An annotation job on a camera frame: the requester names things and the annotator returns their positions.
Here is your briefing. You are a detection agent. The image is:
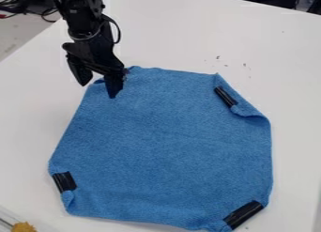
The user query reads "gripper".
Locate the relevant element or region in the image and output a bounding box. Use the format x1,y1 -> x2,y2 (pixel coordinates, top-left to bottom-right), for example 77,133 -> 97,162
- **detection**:
61,20 -> 127,100

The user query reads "blue cloth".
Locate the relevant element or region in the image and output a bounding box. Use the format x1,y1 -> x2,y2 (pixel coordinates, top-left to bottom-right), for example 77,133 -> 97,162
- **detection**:
47,65 -> 275,232

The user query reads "yellow toy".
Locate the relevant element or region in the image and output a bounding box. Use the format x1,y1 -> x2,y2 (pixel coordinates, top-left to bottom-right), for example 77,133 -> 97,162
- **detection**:
9,222 -> 38,232

